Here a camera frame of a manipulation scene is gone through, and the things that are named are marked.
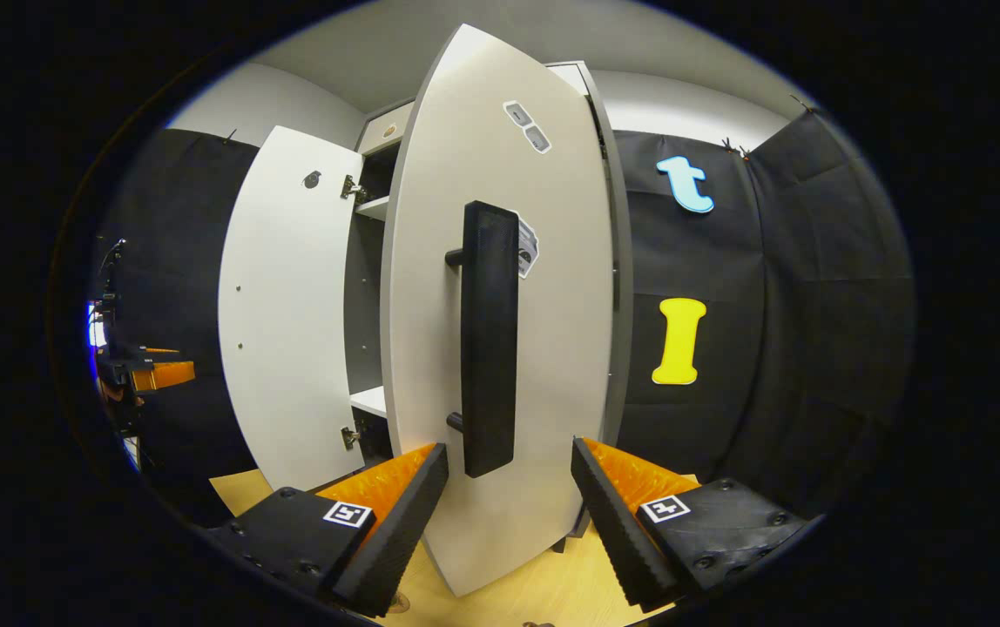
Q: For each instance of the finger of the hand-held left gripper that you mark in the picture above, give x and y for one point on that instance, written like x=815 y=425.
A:
x=165 y=375
x=160 y=352

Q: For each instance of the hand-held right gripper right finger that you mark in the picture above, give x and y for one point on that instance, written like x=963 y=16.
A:
x=618 y=522

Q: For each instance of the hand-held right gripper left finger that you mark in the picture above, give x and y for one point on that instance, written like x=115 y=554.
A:
x=391 y=540

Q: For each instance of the white cabinet door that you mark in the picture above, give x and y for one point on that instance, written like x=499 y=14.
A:
x=552 y=348
x=287 y=305

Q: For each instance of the metal door hinge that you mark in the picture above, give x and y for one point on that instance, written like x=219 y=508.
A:
x=350 y=437
x=352 y=187

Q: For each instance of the white and grey cabinet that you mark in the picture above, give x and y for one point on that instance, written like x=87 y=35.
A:
x=626 y=305

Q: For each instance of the white cabinet shelf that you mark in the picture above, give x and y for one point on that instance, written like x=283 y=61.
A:
x=374 y=207

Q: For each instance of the beige cabinet drawer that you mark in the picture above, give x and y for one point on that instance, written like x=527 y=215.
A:
x=382 y=131

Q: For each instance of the black backdrop cloth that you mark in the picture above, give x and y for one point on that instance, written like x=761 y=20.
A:
x=178 y=218
x=814 y=305

